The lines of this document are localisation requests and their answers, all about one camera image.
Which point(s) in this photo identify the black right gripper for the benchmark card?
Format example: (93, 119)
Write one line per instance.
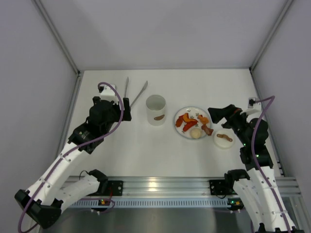
(233, 116)

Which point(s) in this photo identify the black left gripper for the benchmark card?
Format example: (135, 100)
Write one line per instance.
(125, 110)

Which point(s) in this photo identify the orange food piece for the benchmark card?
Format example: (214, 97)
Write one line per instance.
(203, 120)

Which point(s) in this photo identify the brown meat piece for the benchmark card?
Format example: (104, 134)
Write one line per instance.
(207, 130)

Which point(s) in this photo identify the round white bun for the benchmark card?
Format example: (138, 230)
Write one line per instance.
(196, 133)

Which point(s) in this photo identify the red orange food slices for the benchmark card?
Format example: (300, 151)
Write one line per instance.
(188, 122)

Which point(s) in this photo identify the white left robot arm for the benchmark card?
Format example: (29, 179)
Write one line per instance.
(47, 199)

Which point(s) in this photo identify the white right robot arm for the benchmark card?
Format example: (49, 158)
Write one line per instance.
(256, 184)

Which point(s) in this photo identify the white cylindrical lunch container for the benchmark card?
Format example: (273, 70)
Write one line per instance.
(156, 110)

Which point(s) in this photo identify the white round container lid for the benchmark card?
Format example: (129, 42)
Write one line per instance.
(224, 139)

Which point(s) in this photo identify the white patterned plate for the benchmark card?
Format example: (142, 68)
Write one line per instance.
(193, 113)

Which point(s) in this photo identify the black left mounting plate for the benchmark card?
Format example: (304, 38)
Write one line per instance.
(109, 188)

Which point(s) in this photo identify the black mounting plate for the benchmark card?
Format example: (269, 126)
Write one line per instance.
(109, 188)
(220, 188)

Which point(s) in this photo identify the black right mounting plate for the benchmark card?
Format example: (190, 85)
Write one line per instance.
(220, 188)

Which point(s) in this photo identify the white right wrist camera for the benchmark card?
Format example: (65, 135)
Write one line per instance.
(254, 106)

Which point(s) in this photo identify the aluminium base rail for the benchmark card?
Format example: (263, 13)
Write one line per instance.
(169, 187)

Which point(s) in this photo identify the slotted cable duct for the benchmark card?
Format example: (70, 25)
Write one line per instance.
(160, 203)

